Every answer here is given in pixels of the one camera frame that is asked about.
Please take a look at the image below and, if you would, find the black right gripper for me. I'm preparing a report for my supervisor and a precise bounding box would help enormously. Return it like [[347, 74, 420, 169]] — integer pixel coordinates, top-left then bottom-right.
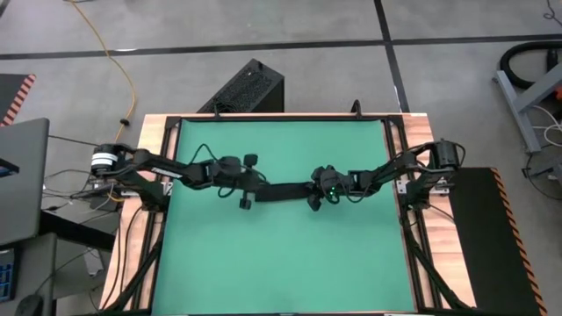
[[306, 164, 353, 212]]

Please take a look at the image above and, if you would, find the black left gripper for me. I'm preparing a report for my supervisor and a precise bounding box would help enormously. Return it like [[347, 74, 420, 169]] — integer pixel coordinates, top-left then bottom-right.
[[210, 153, 261, 211]]

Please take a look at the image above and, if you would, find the black towel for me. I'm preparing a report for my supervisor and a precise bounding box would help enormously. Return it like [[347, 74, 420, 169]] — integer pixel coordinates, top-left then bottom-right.
[[254, 181, 318, 204]]

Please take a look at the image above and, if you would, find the green table mat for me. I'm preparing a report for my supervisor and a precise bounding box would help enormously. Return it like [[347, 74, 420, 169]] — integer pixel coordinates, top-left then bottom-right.
[[151, 118, 416, 315]]

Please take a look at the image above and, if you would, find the silver mounting plate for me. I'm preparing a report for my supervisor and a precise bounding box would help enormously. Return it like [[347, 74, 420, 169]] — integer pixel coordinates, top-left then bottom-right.
[[396, 177, 450, 195], [120, 182, 173, 198]]

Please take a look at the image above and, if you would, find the black computer tower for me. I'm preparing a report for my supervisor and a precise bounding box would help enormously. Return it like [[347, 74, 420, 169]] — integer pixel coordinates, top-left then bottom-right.
[[197, 58, 285, 114]]

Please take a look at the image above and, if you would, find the black desk shelf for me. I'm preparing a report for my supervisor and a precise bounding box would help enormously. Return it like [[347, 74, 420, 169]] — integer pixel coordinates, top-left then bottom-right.
[[41, 209, 118, 252]]

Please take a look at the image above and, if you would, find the black mat orange-striped edge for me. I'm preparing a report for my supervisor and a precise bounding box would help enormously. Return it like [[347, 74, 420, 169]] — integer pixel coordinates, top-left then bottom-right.
[[0, 73, 36, 127], [441, 166, 548, 316]]

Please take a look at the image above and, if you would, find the grey metal stand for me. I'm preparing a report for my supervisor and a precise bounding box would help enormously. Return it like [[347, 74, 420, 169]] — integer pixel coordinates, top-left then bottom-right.
[[492, 61, 562, 154]]

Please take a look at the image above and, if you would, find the dark phone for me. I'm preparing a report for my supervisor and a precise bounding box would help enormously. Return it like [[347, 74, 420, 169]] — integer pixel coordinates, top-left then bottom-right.
[[0, 157, 21, 179]]

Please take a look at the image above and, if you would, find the black computer mouse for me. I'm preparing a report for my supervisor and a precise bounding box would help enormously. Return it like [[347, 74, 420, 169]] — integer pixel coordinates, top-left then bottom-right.
[[15, 293, 45, 316]]

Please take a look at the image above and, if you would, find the blue-lit keypad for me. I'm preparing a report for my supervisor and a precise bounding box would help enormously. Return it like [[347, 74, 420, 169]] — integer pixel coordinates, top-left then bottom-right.
[[0, 248, 17, 304]]

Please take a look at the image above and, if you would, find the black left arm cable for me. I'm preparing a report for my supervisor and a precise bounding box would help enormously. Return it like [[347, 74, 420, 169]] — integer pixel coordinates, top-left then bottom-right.
[[188, 142, 236, 199]]

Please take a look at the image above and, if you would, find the black metal table frame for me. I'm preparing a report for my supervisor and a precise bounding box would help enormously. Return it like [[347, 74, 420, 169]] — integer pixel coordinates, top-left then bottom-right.
[[101, 112, 478, 316]]

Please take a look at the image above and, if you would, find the yellow floor cable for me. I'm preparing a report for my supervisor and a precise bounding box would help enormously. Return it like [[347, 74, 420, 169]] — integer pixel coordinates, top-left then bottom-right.
[[69, 0, 137, 146]]

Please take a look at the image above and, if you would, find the thin black floor cable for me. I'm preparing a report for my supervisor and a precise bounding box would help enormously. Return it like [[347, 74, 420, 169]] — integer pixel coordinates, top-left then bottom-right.
[[47, 133, 100, 147]]

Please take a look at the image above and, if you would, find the black looped floor cable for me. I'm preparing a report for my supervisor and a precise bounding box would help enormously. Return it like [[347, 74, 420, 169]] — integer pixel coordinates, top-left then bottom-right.
[[521, 153, 562, 223]]

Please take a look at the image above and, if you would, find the black hose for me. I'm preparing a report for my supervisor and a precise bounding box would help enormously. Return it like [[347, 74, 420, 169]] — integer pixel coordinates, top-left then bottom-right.
[[499, 40, 562, 91]]

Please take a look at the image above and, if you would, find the white floor cable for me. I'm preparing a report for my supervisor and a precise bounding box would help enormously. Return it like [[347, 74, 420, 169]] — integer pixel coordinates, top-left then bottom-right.
[[531, 104, 562, 149]]

